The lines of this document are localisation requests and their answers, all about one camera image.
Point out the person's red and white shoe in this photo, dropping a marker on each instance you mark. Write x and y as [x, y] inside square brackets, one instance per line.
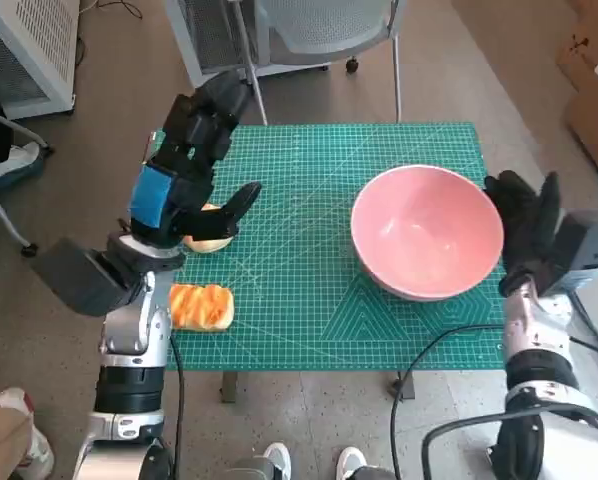
[39, 445]

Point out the white and black foot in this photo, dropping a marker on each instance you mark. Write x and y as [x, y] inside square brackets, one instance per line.
[351, 461]
[279, 460]

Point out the rectangular orange striped bread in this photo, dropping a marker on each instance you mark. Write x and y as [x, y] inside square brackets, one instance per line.
[204, 306]

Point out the black caster wheel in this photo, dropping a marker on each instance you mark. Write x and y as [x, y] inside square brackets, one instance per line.
[352, 64]

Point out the black left hand, blue tape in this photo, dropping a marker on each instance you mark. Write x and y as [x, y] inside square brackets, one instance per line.
[189, 145]

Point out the black gloved right hand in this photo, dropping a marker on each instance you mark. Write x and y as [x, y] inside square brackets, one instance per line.
[526, 225]

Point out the round pale bread bun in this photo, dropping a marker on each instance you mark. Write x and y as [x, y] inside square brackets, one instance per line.
[209, 246]

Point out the person's beige leg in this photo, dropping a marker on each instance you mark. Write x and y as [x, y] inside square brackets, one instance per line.
[4, 445]

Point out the pink bowl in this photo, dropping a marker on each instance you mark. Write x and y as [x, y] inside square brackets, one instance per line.
[424, 235]

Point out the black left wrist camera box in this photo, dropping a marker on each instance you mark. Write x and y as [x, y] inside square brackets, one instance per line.
[79, 277]

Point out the large white perforated cabinet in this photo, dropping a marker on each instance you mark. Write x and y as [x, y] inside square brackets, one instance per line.
[44, 40]

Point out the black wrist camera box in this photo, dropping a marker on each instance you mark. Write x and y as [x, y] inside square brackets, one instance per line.
[589, 245]
[79, 277]

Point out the cardboard box with black print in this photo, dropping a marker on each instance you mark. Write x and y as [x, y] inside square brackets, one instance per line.
[579, 62]

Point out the grey metal table leg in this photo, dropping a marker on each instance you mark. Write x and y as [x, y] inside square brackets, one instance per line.
[405, 386]
[230, 387]

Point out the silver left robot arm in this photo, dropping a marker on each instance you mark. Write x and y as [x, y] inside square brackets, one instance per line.
[129, 330]

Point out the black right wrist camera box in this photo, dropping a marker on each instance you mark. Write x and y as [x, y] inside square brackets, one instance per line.
[589, 245]

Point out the grey mesh chair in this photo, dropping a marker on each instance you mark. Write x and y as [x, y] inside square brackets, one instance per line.
[329, 25]

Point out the green cutting mat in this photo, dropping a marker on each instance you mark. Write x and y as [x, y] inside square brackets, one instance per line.
[304, 250]

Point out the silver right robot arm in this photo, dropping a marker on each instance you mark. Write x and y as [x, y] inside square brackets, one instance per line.
[539, 370]

